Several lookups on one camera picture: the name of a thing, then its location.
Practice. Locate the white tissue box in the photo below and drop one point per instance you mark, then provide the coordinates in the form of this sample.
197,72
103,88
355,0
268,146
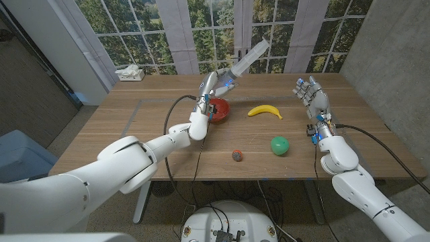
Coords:
131,75

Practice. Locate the printed window backdrop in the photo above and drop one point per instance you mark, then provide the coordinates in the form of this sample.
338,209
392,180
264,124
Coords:
134,40

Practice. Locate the white robot chest edge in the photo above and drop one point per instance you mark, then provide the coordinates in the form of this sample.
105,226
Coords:
67,238

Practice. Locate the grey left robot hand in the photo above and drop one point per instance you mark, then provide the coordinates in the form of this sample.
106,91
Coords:
210,82

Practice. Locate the white robot torso base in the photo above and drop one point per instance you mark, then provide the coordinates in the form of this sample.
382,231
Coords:
208,222

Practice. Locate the grey table leg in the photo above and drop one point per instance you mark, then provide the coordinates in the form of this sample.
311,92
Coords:
314,201

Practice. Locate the small red grey ball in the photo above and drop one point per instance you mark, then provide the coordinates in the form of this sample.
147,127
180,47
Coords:
237,155

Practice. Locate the blue plastic bin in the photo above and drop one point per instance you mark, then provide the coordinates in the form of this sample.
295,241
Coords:
20,154

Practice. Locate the yellow toy banana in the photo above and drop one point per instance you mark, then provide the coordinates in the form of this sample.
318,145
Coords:
263,109

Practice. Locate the black round grille object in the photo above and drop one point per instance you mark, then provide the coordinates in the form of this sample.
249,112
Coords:
163,189

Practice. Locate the red bowl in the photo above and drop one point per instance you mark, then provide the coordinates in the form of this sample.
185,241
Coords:
222,109

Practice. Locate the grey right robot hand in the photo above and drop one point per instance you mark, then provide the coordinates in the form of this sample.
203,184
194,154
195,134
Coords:
317,99

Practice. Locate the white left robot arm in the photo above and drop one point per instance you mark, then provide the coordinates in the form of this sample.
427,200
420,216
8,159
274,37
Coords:
117,161

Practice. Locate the green toy apple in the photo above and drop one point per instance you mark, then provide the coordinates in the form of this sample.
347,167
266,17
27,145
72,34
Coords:
279,145

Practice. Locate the large clear plastic syringe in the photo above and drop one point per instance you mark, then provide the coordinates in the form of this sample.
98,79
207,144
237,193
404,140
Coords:
248,60

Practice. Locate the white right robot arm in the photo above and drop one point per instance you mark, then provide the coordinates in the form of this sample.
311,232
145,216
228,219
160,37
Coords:
356,191

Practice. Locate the white table leg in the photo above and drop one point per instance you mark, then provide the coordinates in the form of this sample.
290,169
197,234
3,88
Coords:
141,205

